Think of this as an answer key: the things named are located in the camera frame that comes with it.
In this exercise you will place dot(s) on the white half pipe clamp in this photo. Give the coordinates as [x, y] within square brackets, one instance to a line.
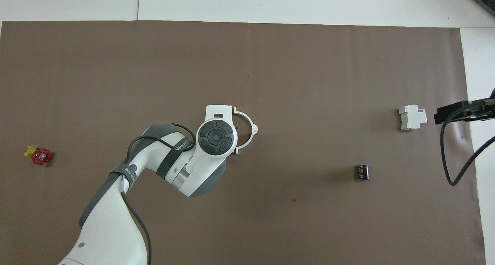
[246, 116]

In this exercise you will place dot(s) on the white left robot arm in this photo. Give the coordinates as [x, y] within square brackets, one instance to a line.
[116, 226]

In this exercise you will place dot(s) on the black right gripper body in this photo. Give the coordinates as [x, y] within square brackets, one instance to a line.
[483, 110]

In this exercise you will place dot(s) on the white circuit breaker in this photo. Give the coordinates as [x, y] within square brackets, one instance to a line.
[412, 118]

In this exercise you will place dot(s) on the brown paper table mat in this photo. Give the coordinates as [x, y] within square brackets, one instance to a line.
[309, 83]

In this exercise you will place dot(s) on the black cylindrical capacitor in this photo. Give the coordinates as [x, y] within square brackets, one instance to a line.
[362, 172]

